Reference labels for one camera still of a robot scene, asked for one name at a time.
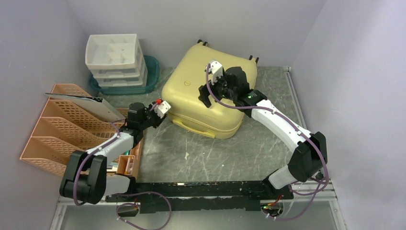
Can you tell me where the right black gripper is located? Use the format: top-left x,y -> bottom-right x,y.
198,70 -> 237,108

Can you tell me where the yellow hard-shell suitcase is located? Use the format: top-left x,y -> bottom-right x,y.
161,40 -> 258,139

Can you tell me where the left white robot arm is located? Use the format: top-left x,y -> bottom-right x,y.
59,99 -> 171,206

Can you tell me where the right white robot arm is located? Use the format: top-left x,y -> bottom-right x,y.
198,61 -> 329,199

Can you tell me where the grey folder in organizer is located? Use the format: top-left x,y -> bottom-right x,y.
46,93 -> 125,122

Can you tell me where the teal plastic bin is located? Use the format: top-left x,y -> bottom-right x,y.
89,55 -> 160,95

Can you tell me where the white plastic drawer unit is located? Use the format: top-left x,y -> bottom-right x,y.
85,34 -> 148,89

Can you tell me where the orange mesh file organizer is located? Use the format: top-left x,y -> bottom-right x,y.
19,83 -> 146,178

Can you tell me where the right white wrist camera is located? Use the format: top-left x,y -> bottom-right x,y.
205,59 -> 224,85

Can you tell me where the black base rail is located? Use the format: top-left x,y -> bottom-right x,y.
105,180 -> 293,214

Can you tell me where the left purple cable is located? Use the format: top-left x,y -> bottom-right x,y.
73,104 -> 172,230

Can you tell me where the purple cable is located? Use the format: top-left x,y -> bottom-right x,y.
205,63 -> 330,222
73,104 -> 172,230

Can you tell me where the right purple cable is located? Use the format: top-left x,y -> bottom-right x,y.
205,63 -> 330,222

